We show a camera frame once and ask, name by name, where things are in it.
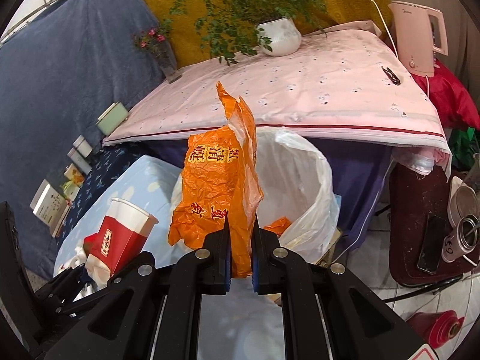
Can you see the white cylindrical jar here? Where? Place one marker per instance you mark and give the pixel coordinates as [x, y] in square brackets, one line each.
[82, 146]

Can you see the red white paper cup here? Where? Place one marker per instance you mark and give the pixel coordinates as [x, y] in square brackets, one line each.
[121, 237]

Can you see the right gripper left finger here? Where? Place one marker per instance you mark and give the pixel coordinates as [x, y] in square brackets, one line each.
[147, 312]

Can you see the navy floral cloth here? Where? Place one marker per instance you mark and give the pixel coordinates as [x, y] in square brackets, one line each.
[111, 163]

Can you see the orange plastic bag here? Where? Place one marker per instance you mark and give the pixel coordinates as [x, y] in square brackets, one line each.
[278, 226]
[219, 184]

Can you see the pink electric kettle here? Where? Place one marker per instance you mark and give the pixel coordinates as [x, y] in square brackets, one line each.
[420, 33]

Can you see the green white small packet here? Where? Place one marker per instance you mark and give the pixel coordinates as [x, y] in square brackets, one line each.
[70, 190]

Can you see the orange patterned small box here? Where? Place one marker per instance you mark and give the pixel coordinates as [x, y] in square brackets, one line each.
[72, 173]

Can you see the tall white tube bottle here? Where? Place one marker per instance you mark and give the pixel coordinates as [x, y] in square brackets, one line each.
[79, 161]

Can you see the white open gift box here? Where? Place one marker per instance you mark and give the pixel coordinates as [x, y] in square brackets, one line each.
[50, 207]

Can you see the glass vase pink flowers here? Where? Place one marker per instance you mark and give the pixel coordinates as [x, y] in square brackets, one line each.
[156, 42]

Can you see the white lined trash bin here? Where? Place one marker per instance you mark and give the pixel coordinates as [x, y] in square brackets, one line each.
[297, 182]

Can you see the yellow hanging cloth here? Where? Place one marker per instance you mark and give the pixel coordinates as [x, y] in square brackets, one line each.
[186, 43]

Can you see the pink bed sheet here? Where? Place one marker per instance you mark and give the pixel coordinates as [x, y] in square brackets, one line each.
[332, 87]

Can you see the light blue dotted tablecloth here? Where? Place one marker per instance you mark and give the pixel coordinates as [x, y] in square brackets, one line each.
[140, 203]

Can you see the black hair clip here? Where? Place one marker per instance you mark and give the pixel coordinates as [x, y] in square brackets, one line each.
[391, 76]

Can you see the mint green tissue box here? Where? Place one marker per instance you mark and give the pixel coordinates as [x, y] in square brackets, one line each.
[112, 118]

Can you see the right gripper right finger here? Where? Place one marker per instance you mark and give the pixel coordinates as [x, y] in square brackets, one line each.
[328, 312]

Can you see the blue grey hanging blanket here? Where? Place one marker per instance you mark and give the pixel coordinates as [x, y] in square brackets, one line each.
[57, 76]

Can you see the potted green plant white pot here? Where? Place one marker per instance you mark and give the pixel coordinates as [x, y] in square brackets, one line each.
[230, 27]

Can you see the metal thermos cup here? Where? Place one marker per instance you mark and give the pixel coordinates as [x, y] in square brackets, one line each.
[463, 214]

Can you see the smartphone on dark stool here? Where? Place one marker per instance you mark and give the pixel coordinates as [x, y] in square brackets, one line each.
[432, 243]

